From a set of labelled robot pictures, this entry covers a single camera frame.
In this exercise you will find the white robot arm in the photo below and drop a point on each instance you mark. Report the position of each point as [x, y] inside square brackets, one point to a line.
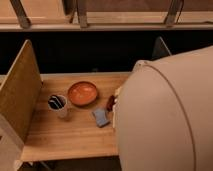
[164, 114]

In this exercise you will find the orange bowl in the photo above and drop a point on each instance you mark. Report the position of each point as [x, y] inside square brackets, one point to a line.
[82, 93]

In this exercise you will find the blue sponge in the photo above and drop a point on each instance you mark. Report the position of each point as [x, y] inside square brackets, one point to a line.
[100, 117]

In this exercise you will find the white cup with dark contents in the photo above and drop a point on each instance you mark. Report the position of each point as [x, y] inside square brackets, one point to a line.
[58, 104]

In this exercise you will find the right dark side panel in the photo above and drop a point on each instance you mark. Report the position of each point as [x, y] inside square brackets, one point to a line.
[160, 49]

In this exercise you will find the left wooden side panel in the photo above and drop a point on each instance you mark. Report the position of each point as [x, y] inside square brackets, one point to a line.
[19, 91]

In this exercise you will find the wooden shelf rail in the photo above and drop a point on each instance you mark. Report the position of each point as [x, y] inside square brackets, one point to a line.
[105, 15]

